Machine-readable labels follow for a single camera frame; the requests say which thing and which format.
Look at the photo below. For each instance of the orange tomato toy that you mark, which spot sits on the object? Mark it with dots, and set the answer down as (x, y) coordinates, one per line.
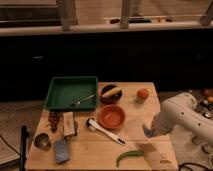
(142, 93)

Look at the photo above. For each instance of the blue sponge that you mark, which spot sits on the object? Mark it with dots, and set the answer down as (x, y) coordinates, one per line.
(61, 151)

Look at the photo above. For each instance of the black pole stand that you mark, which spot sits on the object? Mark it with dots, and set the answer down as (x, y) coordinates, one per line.
(24, 136)

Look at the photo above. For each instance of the white handled spoon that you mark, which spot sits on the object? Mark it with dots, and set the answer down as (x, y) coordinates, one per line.
(93, 125)

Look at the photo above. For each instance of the small metal cup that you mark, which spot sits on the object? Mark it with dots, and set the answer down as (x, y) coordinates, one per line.
(42, 141)

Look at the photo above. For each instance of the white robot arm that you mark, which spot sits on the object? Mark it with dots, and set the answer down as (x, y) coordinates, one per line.
(180, 110)

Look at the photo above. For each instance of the light blue towel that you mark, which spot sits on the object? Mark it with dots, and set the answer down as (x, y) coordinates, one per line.
(149, 132)

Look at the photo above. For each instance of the yellow corn cob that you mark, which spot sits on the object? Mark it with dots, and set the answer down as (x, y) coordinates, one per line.
(111, 92)

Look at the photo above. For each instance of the dark red grape bunch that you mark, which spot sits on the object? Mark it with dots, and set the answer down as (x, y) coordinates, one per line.
(54, 119)

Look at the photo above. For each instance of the white cardboard box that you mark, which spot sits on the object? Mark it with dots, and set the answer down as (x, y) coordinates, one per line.
(68, 124)

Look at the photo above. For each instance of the red bowl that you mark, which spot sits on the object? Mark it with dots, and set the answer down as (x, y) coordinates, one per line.
(111, 117)

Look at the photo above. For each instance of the green plastic tray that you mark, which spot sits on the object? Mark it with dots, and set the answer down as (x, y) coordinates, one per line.
(63, 91)

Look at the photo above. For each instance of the dark brown bowl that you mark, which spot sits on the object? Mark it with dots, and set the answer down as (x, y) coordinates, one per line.
(113, 99)

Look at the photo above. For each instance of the metal fork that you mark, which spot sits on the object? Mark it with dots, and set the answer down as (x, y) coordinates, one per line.
(82, 100)

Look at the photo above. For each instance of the green chili pepper toy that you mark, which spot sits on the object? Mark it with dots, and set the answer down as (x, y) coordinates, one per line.
(132, 153)

